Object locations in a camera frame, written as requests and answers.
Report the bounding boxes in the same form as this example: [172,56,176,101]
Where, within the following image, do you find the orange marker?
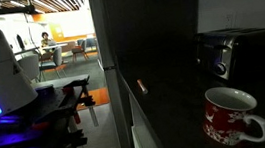
[136,77,150,95]

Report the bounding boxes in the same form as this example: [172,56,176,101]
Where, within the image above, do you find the red floral mug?
[198,81,265,148]

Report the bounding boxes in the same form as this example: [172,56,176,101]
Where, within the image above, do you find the blue lounge chair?
[84,37,99,53]

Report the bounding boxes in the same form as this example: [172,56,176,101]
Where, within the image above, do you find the brown office chair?
[69,39,91,64]

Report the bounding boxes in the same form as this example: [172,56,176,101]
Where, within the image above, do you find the grey office chair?
[36,46,68,82]

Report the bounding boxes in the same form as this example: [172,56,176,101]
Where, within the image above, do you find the white office table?
[40,42,69,51]

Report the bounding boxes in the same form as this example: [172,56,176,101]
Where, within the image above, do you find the grey laptop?
[47,39,58,47]

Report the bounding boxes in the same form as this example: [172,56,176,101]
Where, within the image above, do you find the seated person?
[39,31,53,48]

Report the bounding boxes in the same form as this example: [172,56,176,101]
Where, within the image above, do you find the grey armchair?
[16,52,43,86]

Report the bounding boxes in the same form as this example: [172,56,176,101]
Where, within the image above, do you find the steel four-slot toaster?
[191,24,265,93]

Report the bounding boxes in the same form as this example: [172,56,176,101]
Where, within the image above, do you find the red-handled clamp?
[72,111,82,126]
[61,85,75,97]

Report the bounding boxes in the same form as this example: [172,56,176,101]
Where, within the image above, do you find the white wall outlet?
[224,12,238,30]

